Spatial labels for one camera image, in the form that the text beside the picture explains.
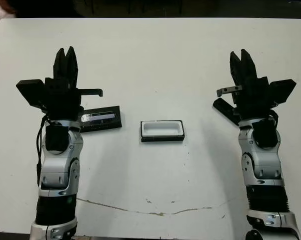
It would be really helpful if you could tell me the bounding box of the black box lid with window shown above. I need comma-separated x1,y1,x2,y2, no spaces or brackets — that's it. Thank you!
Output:
78,105,123,134

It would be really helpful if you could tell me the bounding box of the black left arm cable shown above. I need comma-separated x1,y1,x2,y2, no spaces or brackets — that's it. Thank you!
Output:
35,113,50,187

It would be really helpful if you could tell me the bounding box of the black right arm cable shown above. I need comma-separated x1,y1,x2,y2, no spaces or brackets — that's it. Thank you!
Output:
266,108,280,128

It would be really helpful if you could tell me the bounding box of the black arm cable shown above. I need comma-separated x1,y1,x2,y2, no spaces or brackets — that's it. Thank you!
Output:
266,108,280,128
35,113,50,187

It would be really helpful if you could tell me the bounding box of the black slim camera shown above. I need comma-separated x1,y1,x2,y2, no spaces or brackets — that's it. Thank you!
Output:
212,97,241,126

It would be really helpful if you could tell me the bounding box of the black box base white insert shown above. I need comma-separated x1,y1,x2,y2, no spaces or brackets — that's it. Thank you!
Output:
140,119,186,144

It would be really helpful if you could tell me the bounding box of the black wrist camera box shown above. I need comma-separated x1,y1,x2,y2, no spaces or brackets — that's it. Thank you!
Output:
16,79,47,109
268,78,298,105

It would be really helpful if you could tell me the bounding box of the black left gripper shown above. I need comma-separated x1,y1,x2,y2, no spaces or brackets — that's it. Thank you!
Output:
41,45,104,123

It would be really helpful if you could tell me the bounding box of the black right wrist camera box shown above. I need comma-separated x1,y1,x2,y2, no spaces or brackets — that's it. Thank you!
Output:
268,78,298,105

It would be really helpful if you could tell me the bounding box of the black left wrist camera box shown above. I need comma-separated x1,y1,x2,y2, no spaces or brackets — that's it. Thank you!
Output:
16,79,47,109

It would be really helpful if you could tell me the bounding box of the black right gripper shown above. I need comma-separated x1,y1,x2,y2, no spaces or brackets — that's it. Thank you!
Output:
216,48,278,121

